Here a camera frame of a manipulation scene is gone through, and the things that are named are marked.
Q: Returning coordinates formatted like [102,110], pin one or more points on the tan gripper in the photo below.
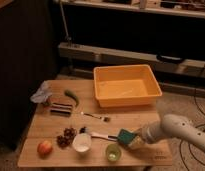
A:
[137,142]

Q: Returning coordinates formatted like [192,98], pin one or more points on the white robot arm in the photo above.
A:
[170,126]

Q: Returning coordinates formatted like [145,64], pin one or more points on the green translucent cup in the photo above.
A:
[113,152]

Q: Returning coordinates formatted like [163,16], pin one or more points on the yellow plastic bin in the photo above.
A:
[125,85]

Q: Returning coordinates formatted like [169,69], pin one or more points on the dark grape bunch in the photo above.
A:
[67,137]

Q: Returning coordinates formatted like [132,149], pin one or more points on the green chili pepper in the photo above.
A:
[73,96]

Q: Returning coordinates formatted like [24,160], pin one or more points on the dark striped rectangular block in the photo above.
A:
[61,109]

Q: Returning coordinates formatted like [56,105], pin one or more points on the red apple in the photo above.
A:
[44,148]

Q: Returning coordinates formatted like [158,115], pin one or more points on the crumpled white cloth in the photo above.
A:
[42,94]

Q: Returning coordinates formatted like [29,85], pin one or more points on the metal shelf rack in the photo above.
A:
[174,42]

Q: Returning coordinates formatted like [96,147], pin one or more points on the white handled brush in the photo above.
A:
[97,135]

